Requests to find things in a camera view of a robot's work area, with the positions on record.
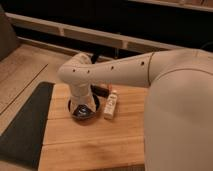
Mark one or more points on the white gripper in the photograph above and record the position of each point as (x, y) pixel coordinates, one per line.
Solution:
(80, 90)

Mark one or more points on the white window frame rail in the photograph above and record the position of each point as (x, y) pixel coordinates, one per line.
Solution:
(89, 35)

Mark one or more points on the dark blue bowl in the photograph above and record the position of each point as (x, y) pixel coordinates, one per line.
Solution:
(83, 107)

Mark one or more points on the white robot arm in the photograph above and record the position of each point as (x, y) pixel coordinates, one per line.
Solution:
(178, 111)

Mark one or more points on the dark brown rectangular block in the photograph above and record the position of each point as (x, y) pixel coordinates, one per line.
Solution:
(100, 91)

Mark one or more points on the black floor mat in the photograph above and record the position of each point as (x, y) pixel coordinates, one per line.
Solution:
(21, 142)

